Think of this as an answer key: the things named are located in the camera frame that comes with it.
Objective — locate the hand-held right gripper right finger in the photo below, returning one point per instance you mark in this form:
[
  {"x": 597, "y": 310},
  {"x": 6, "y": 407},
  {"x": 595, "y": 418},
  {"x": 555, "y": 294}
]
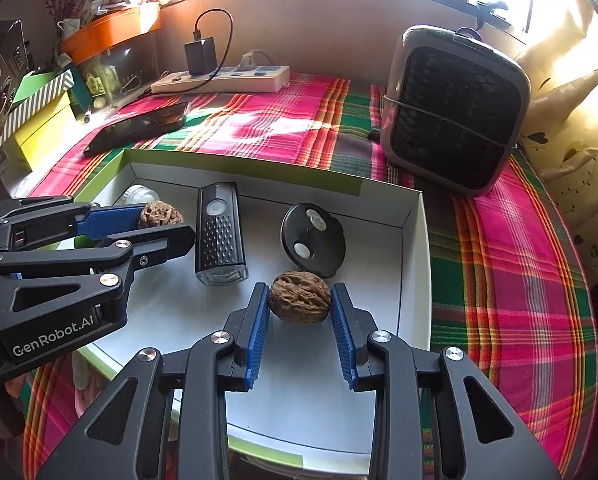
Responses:
[{"x": 341, "y": 335}]

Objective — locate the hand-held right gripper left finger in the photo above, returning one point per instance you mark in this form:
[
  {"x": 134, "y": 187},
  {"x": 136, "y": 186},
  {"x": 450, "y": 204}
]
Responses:
[{"x": 259, "y": 330}]

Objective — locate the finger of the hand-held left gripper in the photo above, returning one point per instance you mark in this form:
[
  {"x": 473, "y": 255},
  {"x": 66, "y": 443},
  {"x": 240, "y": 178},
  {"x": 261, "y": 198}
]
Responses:
[
  {"x": 111, "y": 220},
  {"x": 164, "y": 240}
]

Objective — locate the brown wrinkled walnut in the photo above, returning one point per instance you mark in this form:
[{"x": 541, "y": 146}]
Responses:
[
  {"x": 163, "y": 212},
  {"x": 300, "y": 297}
]

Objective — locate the translucent white bulb cap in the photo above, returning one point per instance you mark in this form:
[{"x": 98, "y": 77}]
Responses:
[{"x": 140, "y": 194}]

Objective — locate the black bike light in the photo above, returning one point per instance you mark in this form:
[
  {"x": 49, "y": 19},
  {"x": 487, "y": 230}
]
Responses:
[{"x": 220, "y": 240}]

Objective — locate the shallow green and white box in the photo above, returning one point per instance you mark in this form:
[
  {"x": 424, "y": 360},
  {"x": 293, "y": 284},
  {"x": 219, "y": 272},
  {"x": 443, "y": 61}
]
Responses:
[{"x": 299, "y": 405}]

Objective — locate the round black device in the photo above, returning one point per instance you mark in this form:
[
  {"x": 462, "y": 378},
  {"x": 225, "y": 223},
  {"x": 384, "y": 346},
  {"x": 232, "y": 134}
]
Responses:
[{"x": 313, "y": 242}]

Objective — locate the black smartphone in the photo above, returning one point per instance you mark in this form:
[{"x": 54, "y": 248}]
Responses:
[{"x": 139, "y": 127}]

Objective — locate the striped cardboard box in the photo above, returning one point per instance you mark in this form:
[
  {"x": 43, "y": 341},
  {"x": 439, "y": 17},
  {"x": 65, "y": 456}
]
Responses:
[{"x": 34, "y": 107}]

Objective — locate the small green packet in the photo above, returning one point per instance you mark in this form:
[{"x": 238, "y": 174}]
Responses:
[{"x": 96, "y": 82}]

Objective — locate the green cardboard box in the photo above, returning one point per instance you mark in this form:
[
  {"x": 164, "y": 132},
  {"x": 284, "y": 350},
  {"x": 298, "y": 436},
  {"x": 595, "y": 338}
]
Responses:
[{"x": 34, "y": 85}]

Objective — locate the white power strip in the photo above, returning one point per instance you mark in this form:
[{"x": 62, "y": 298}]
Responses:
[{"x": 219, "y": 81}]

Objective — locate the black charger adapter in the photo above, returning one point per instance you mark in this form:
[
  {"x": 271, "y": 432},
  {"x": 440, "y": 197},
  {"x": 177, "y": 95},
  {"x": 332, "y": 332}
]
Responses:
[{"x": 201, "y": 57}]

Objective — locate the orange tray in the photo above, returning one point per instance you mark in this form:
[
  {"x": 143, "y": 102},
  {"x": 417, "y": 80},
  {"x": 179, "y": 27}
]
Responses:
[{"x": 111, "y": 32}]

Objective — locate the white plug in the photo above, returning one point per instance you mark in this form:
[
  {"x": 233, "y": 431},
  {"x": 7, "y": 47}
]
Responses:
[{"x": 251, "y": 61}]

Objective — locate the grey desktop fan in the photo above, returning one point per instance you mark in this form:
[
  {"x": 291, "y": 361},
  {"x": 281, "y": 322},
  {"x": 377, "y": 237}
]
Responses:
[{"x": 454, "y": 110}]

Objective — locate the cream heart-print pillow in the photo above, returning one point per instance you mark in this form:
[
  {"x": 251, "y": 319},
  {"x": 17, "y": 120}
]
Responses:
[{"x": 574, "y": 125}]

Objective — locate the black window latch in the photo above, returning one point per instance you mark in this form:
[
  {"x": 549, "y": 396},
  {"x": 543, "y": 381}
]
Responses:
[{"x": 493, "y": 12}]

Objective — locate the cream heart-print curtain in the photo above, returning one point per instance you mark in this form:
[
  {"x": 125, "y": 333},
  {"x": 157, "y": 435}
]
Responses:
[{"x": 584, "y": 60}]

